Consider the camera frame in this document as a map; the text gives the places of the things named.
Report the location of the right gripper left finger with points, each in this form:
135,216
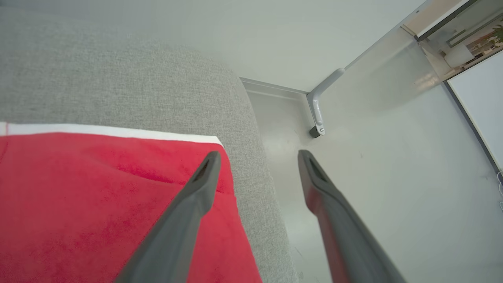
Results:
177,236

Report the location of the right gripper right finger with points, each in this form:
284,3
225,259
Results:
346,243

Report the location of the red garment with white trim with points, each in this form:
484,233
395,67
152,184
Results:
78,196

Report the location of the grey metal table leg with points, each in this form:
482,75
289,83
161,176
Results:
316,106

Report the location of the glass window with dark frame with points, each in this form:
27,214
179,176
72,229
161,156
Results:
471,31

